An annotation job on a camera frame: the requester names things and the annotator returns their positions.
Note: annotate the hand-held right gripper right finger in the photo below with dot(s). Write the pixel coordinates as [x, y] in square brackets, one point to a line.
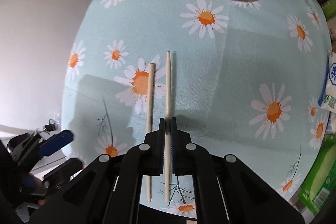
[173, 150]

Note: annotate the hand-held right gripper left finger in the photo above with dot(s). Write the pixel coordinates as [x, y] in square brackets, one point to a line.
[162, 150]

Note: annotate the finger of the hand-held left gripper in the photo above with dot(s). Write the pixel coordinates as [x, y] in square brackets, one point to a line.
[57, 141]
[65, 170]

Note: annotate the blue daisy print tablecloth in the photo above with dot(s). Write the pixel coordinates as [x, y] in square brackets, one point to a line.
[236, 56]

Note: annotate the green sugar bag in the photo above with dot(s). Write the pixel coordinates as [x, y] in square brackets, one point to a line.
[320, 182]

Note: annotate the blue and white salt bag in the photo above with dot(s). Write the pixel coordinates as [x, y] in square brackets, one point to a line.
[331, 82]

